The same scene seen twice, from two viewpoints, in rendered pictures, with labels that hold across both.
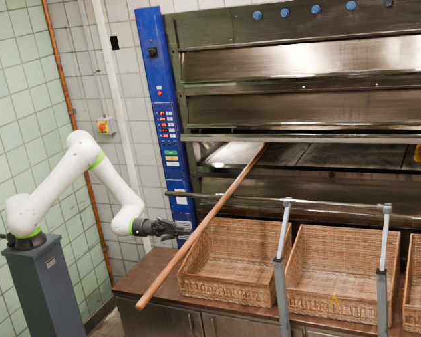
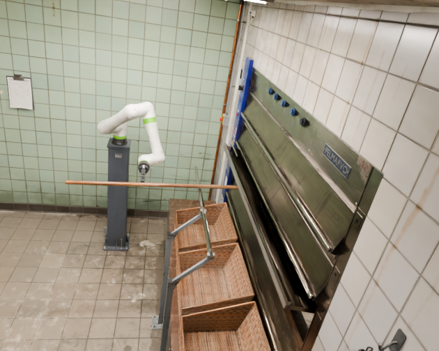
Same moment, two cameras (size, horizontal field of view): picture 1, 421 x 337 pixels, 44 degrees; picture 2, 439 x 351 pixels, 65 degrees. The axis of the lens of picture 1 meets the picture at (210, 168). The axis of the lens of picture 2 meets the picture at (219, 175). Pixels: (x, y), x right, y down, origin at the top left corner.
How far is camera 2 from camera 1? 2.28 m
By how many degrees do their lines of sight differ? 45
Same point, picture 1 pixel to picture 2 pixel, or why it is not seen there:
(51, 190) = (112, 120)
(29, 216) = (102, 125)
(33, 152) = (188, 112)
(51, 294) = (112, 169)
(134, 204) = (155, 155)
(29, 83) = (203, 76)
